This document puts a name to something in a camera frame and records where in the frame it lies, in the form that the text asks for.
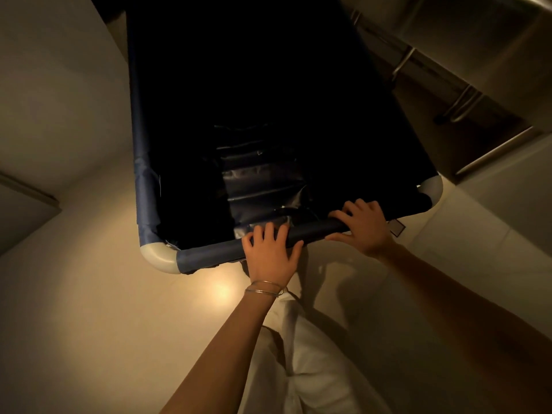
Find person's right hand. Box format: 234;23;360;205
324;198;398;259

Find person's left hand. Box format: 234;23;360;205
241;222;304;294

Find dark blue fabric laundry cart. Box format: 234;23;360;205
124;0;444;275

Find person's right forearm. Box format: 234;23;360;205
379;244;552;410

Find person's left forearm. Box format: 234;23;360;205
160;290;285;414

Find person's white garment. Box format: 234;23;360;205
236;290;393;414

